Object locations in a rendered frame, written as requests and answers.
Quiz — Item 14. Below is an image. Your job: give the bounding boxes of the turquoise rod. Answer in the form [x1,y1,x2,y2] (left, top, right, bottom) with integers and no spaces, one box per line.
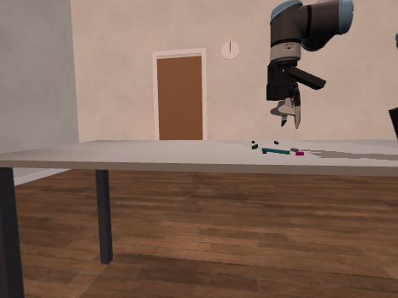
[261,148,290,155]

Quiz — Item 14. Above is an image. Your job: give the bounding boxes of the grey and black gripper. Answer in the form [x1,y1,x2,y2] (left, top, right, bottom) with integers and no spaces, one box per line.
[266,59,301,129]

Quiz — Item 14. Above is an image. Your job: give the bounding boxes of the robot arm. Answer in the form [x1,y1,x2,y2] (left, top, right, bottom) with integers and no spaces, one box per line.
[270,0,354,90]

